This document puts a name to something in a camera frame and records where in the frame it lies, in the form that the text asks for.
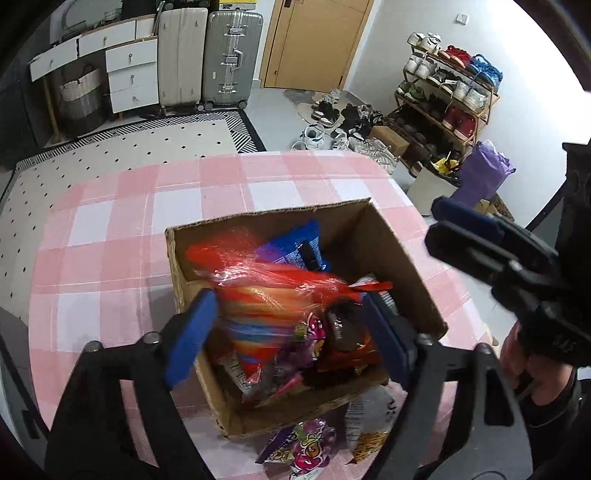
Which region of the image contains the pink plaid tablecloth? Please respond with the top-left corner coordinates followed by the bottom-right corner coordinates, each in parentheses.
top-left (29, 151), bottom-right (489, 479)

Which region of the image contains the white drawer desk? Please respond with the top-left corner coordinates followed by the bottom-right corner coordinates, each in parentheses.
top-left (29, 14), bottom-right (159, 114)

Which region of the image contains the cream sandwich cracker packet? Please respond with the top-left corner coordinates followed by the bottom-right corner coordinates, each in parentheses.
top-left (217, 351), bottom-right (256, 396)

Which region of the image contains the white noodle snack bag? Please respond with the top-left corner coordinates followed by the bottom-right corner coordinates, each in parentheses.
top-left (345, 385), bottom-right (401, 464)

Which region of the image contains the dotted floor rug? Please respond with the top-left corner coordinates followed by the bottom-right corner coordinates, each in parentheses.
top-left (0, 106), bottom-right (269, 218)

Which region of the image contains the wooden door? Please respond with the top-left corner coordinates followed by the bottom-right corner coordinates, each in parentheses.
top-left (259, 1), bottom-right (375, 92)

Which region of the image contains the orange chocolate pie packet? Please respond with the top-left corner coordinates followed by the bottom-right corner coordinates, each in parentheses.
top-left (317, 301), bottom-right (382, 372)

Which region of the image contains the red triangular snack bag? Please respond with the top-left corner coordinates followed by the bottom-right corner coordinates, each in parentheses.
top-left (185, 228), bottom-right (392, 382)

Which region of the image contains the blue Oreo packet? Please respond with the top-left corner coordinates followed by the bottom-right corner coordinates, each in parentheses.
top-left (256, 220), bottom-right (329, 272)

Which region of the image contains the white trash bin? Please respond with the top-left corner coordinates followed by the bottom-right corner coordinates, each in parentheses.
top-left (407, 163), bottom-right (459, 217)

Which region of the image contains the purple candy bag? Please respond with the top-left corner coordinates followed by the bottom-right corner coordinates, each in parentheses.
top-left (256, 418), bottom-right (337, 479)
top-left (259, 309), bottom-right (327, 403)

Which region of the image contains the person right hand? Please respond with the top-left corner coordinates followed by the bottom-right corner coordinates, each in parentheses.
top-left (501, 321), bottom-right (581, 407)

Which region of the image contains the silver suitcase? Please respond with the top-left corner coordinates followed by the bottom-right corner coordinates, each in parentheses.
top-left (201, 10), bottom-right (263, 111)

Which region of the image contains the flat cardboard box by wall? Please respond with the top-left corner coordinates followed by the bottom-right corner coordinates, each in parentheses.
top-left (474, 194), bottom-right (515, 222)

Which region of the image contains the small cardboard box on floor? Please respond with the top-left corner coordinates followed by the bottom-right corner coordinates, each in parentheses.
top-left (370, 126), bottom-right (410, 157)

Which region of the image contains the woven laundry basket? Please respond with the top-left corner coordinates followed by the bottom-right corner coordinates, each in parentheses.
top-left (57, 64), bottom-right (106, 137)

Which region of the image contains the wooden shoe rack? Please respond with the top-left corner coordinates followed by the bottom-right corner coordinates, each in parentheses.
top-left (388, 32), bottom-right (504, 178)

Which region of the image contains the beige suitcase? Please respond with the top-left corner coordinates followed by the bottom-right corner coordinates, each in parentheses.
top-left (157, 8), bottom-right (208, 108)

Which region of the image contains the SF cardboard box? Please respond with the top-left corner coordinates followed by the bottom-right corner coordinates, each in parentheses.
top-left (165, 199), bottom-right (448, 439)

